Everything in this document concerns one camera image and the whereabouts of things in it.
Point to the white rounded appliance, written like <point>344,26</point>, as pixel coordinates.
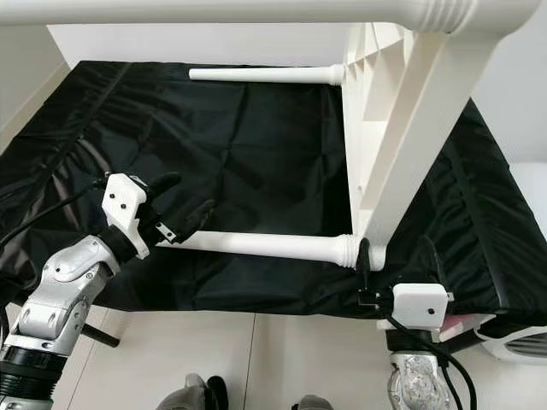
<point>521,346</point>

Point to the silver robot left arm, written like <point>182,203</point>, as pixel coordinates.
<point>60,299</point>

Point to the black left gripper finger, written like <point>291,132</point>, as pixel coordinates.
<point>164,181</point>
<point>198,216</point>

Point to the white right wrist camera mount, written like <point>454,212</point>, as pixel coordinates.
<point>421,304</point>

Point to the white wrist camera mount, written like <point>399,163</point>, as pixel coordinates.
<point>421,304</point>
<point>124,203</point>

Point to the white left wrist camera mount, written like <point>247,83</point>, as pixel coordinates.
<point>124,203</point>

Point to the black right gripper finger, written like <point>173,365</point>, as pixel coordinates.
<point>364,266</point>
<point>434,263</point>

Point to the silver robot right leg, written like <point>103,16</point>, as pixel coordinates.
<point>314,403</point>

